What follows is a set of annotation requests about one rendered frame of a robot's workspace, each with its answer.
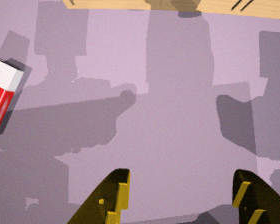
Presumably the tan rectangular box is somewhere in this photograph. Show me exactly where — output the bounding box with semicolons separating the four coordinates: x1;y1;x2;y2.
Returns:
62;0;280;19

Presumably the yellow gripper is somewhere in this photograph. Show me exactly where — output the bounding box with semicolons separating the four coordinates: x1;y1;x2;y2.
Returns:
67;168;280;224

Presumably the red and white eraser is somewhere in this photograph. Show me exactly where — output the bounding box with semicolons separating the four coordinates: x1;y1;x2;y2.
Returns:
0;61;24;124

